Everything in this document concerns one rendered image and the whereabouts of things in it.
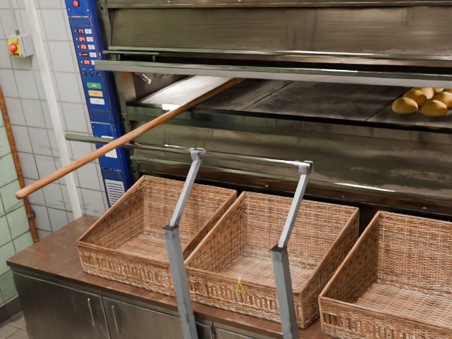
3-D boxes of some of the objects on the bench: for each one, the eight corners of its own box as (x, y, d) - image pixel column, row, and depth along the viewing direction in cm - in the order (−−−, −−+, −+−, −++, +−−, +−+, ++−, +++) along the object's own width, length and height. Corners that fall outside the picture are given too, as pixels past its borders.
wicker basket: (383, 272, 332) (377, 208, 322) (526, 301, 298) (525, 231, 288) (319, 335, 297) (310, 266, 287) (473, 377, 263) (470, 300, 253)
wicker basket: (153, 226, 403) (143, 173, 394) (248, 246, 369) (239, 188, 359) (80, 272, 369) (66, 216, 359) (177, 299, 335) (165, 237, 325)
